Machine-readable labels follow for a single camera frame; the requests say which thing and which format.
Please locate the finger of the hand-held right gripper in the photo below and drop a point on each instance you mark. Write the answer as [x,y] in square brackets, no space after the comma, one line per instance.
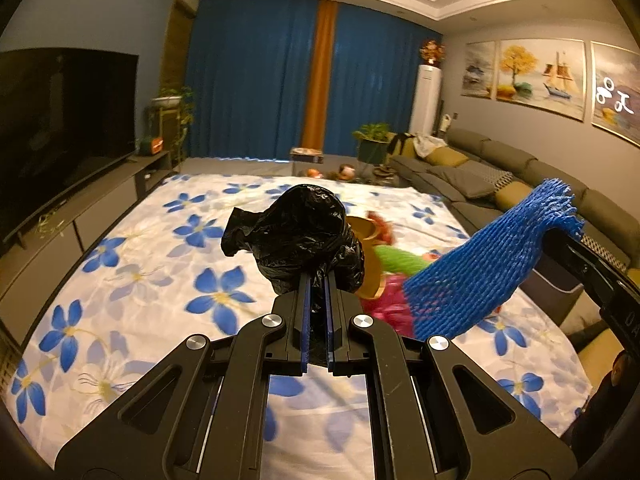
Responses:
[580,255]

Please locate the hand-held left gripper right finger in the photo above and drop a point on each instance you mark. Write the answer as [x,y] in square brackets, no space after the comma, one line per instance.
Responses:
[328,320]

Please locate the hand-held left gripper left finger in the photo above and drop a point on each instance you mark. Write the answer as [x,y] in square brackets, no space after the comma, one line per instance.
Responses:
[304,320]

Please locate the grey trash bin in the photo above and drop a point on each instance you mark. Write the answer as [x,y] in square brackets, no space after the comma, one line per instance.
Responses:
[557,295]

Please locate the black plastic bag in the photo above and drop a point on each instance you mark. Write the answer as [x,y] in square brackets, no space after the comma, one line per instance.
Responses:
[300,230]

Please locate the red paper cup gold inside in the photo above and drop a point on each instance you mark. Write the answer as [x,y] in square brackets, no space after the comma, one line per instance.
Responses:
[364,227]

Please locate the blue foam net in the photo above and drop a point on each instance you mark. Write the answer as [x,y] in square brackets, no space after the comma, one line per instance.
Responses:
[480,280]

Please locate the large checkered cushion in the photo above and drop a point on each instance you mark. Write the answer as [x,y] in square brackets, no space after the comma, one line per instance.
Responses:
[607,255]

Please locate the large yellow cushion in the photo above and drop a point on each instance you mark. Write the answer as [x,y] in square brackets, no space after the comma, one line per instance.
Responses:
[515,195]

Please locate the green foam net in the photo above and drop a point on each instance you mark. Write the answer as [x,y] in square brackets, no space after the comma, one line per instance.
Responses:
[400,257]

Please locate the grey sectional sofa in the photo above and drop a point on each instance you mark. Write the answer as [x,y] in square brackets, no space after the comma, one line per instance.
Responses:
[530,170]

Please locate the small checkered cushion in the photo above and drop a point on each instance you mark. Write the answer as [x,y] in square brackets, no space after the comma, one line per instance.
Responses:
[497,175]

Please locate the grey cushion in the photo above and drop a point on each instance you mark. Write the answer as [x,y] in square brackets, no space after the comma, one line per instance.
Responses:
[462,182]

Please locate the small orange toy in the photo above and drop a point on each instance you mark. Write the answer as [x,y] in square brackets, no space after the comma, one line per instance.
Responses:
[315,173]

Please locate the blue floral bed sheet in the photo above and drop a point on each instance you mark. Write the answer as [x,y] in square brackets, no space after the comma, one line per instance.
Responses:
[150,270]

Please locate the painting with white marks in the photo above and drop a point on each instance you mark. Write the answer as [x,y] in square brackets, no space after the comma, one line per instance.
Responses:
[617,95]

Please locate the small yellow cushion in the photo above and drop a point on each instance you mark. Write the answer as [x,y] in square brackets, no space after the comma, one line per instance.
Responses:
[447,157]

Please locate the colourful box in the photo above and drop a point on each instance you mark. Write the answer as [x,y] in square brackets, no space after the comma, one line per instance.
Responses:
[306,155]

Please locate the sailboat and tree painting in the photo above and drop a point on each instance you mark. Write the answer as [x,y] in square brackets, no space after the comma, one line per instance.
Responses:
[540,77]

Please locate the white cloth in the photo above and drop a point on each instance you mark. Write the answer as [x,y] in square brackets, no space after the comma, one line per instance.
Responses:
[429,144]

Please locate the green leafy plant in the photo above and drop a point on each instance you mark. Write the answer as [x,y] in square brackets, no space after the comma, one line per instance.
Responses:
[374,132]

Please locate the small grey landscape painting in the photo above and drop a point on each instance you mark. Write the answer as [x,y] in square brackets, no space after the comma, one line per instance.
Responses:
[477,70]

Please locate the white standing air conditioner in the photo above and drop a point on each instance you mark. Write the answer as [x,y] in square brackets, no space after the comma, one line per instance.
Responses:
[426,100]

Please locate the gold plant stand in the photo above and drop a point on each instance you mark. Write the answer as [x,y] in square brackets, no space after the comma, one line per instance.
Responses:
[170,135]

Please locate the dark television cabinet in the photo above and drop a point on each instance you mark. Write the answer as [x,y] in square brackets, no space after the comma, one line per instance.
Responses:
[100,200]

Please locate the orange curtain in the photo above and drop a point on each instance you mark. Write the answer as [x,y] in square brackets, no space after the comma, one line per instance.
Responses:
[320,75]

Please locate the blue curtain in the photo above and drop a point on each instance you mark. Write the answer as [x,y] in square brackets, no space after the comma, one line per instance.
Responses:
[380,80]
[250,80]

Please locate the red and gold flower ornament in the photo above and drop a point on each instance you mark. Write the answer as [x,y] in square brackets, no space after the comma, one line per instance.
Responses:
[431,52]

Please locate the trailing potted plant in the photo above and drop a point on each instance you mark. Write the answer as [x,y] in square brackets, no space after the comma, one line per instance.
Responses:
[172,97]

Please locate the black flat television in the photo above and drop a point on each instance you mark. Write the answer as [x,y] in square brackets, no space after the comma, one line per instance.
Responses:
[60,125]

